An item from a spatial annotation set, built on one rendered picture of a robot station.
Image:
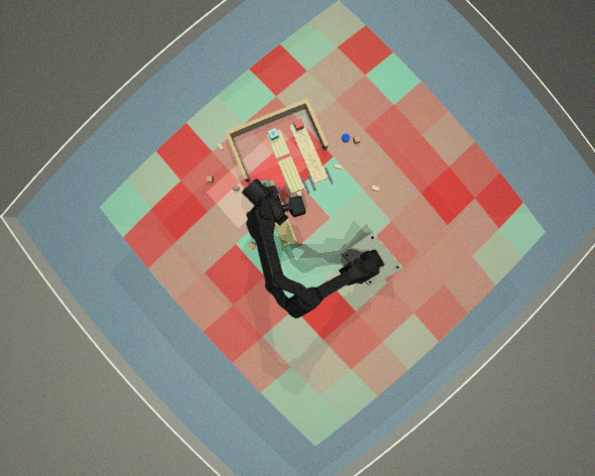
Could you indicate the yellow strip with green crosshatch pattern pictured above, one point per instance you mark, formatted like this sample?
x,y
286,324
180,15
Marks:
x,y
285,231

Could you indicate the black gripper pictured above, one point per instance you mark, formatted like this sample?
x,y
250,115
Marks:
x,y
296,207

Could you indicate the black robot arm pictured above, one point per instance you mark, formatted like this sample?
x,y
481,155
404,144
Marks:
x,y
261,224

